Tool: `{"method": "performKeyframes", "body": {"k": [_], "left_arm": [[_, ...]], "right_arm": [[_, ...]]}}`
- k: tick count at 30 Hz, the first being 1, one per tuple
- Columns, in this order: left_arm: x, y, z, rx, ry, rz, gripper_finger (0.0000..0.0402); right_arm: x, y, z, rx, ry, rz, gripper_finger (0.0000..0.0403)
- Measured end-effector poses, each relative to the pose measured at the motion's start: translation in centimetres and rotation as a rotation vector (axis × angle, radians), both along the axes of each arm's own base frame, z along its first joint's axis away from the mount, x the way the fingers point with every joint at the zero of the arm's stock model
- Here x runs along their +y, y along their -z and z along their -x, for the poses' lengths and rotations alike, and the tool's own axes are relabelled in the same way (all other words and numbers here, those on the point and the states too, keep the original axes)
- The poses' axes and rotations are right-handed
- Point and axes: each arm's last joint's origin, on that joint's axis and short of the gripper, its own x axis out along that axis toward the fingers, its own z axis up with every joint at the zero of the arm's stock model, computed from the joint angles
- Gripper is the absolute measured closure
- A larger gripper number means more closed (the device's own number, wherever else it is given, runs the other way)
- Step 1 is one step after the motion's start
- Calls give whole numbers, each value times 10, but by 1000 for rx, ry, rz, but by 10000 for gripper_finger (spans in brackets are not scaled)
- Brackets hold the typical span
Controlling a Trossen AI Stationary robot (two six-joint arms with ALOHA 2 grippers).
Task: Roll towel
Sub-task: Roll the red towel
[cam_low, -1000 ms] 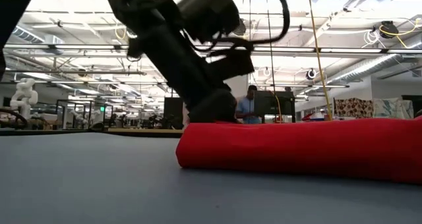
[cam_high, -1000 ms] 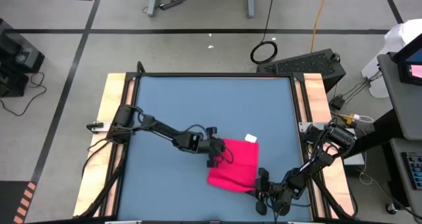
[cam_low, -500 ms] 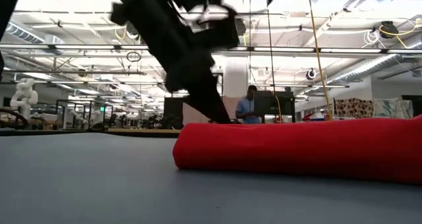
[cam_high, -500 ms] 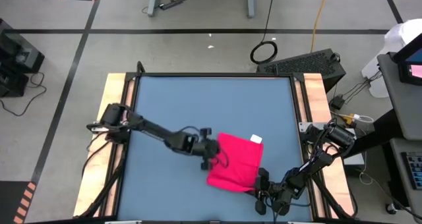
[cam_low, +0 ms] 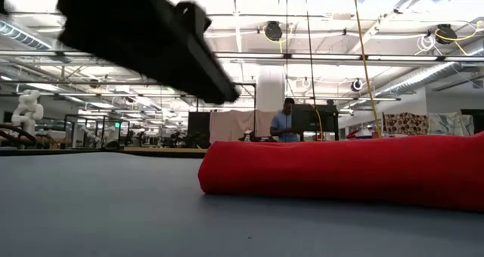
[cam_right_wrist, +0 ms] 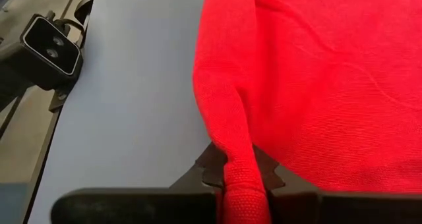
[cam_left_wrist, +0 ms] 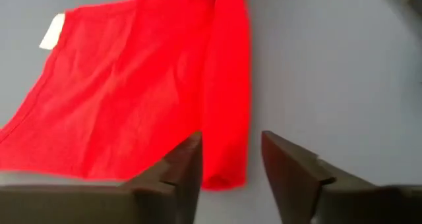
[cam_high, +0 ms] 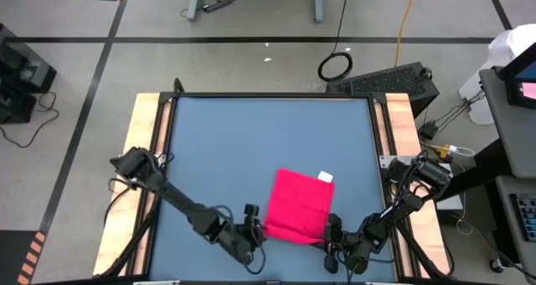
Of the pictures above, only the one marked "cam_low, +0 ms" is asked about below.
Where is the grey ceiling vent duct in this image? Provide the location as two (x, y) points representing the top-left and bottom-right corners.
(0, 20), (52, 51)

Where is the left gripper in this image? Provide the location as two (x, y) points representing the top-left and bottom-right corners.
(48, 0), (240, 105)

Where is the long ceiling light bar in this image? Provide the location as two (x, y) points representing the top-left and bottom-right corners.
(0, 49), (484, 61)

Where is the red towel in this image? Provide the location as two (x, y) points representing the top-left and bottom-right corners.
(197, 131), (484, 212)

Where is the person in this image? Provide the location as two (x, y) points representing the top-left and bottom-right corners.
(269, 97), (302, 144)

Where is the black cage frame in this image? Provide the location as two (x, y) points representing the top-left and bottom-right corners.
(63, 113), (130, 149)

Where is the black curved cable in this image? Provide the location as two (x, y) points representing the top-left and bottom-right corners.
(0, 122), (36, 149)

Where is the black hanging cable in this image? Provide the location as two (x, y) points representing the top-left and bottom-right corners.
(303, 0), (317, 107)

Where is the black panel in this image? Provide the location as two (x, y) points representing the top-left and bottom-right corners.
(187, 111), (212, 149)

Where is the floral green fabric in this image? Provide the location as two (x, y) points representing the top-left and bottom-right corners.
(427, 112), (475, 137)

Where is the brown patterned fabric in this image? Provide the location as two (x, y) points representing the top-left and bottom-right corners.
(382, 112), (430, 137)

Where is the beige cloth sheet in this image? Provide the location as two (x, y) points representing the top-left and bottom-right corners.
(209, 110), (279, 144)

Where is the yellow hanging cable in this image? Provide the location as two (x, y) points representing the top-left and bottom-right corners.
(351, 0), (382, 138)

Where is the white pillar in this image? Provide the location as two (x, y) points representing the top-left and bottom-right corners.
(256, 66), (286, 113)

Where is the dark cabinet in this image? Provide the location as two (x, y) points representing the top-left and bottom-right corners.
(460, 108), (484, 135)

